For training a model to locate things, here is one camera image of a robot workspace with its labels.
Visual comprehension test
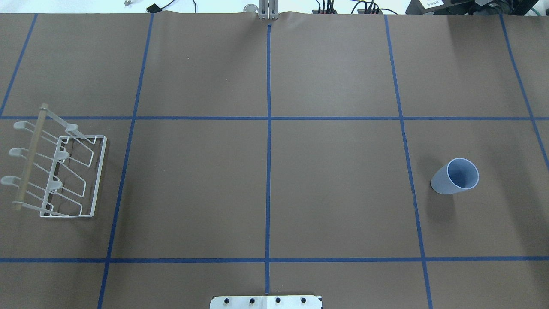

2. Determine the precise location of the white wire cup holder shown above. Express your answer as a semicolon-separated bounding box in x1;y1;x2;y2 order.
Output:
1;103;108;218

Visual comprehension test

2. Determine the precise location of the light blue plastic cup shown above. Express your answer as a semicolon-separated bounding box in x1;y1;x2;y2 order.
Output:
431;158;479;195

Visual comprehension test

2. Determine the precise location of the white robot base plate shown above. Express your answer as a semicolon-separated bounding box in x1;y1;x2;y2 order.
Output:
209;295;323;309

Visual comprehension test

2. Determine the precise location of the small black adapter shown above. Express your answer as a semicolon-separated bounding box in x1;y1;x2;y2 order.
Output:
146;4;163;14

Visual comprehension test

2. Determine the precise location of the black device top right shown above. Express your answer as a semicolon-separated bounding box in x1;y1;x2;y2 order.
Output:
405;0;538;16

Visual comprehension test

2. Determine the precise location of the aluminium frame post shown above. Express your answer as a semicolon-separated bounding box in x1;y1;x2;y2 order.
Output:
257;0;280;20

